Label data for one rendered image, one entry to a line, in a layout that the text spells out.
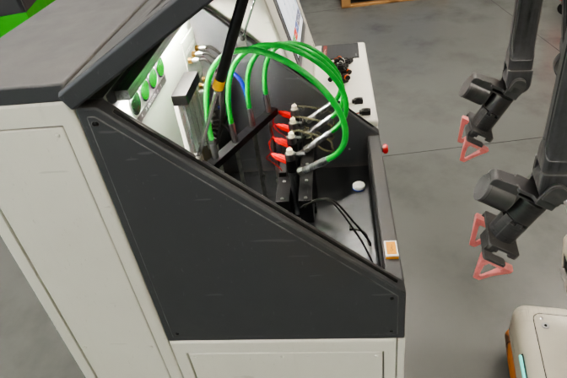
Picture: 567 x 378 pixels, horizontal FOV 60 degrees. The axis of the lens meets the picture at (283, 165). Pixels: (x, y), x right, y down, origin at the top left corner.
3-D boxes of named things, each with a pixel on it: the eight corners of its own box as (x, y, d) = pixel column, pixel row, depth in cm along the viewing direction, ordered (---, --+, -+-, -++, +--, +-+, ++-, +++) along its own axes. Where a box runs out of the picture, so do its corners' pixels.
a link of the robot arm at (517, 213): (554, 210, 92) (548, 191, 96) (521, 196, 91) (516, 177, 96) (531, 234, 96) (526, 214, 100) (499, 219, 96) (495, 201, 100)
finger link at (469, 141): (450, 160, 135) (470, 135, 129) (450, 146, 141) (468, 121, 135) (473, 170, 135) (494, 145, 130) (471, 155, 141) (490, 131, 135)
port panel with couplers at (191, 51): (214, 139, 150) (192, 42, 133) (203, 140, 151) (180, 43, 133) (222, 118, 161) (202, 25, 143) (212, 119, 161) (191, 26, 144)
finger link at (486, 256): (461, 280, 101) (488, 252, 95) (459, 255, 107) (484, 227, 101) (491, 293, 101) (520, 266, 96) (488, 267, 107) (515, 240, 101)
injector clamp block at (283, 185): (316, 240, 140) (311, 199, 132) (282, 242, 142) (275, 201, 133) (317, 171, 168) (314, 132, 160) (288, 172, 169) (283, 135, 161)
